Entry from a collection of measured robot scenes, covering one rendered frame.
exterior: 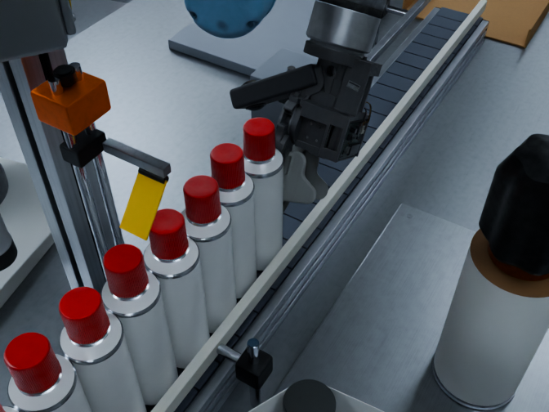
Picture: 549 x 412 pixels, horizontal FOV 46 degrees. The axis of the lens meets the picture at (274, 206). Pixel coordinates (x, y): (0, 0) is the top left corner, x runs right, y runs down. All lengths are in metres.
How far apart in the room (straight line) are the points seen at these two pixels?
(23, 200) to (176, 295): 0.43
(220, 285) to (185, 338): 0.06
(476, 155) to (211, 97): 0.46
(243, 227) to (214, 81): 0.56
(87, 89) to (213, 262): 0.21
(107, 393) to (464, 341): 0.33
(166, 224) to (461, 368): 0.32
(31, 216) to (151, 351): 0.40
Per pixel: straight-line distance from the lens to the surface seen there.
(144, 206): 0.56
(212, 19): 0.60
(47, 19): 0.40
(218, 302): 0.68
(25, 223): 0.94
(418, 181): 1.00
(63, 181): 0.65
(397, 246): 0.83
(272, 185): 0.68
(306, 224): 0.79
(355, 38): 0.71
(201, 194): 0.59
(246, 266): 0.72
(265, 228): 0.72
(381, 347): 0.73
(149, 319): 0.58
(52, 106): 0.54
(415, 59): 1.18
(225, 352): 0.68
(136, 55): 1.28
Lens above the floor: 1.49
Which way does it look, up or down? 45 degrees down
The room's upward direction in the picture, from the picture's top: straight up
